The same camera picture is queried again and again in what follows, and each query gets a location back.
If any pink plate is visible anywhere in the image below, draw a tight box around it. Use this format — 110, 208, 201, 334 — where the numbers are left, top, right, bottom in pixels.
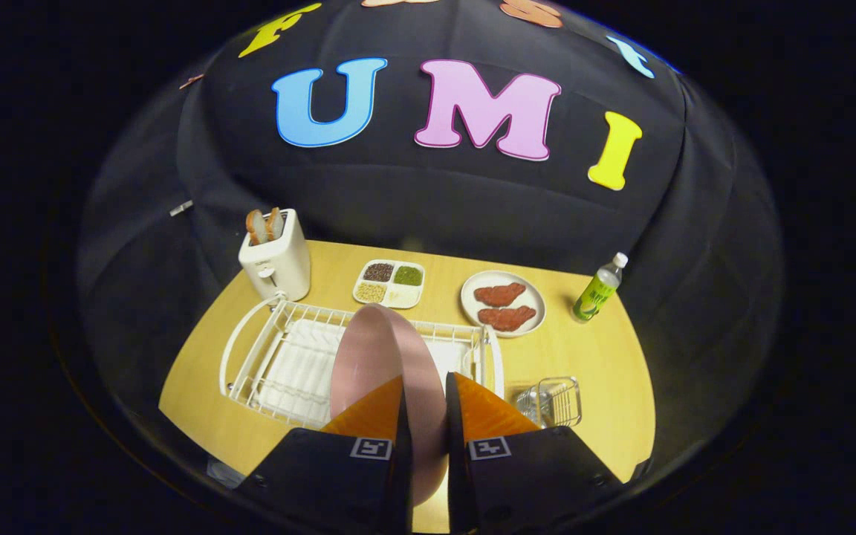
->
329, 303, 451, 508

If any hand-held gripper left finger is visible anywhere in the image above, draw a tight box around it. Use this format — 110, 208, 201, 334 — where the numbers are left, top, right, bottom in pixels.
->
239, 375, 414, 535

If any white divided seasoning tray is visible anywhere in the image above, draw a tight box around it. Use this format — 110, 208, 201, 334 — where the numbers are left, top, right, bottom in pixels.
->
352, 259, 426, 310

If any small metal wire basket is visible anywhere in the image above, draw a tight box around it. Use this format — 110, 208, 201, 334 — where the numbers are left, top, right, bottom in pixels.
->
513, 376, 583, 429

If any white toaster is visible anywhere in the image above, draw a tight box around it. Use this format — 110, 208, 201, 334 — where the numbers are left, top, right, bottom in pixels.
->
239, 209, 311, 302

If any white wire dish rack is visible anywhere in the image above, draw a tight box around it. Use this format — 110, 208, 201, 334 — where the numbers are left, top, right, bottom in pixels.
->
218, 291, 507, 432

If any brown meat piece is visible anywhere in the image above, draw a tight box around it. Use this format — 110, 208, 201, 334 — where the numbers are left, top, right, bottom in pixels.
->
473, 282, 527, 308
478, 305, 538, 332

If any green label drink bottle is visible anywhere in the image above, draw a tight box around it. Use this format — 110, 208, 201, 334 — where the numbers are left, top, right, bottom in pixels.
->
573, 253, 629, 323

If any black backdrop cloth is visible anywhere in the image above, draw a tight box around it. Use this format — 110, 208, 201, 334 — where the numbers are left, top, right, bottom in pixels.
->
75, 0, 784, 484

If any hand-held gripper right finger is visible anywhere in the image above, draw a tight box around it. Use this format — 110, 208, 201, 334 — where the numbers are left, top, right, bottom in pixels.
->
445, 372, 626, 535

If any white plate with meat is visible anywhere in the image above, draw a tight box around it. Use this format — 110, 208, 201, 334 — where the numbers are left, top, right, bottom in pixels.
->
461, 270, 547, 339

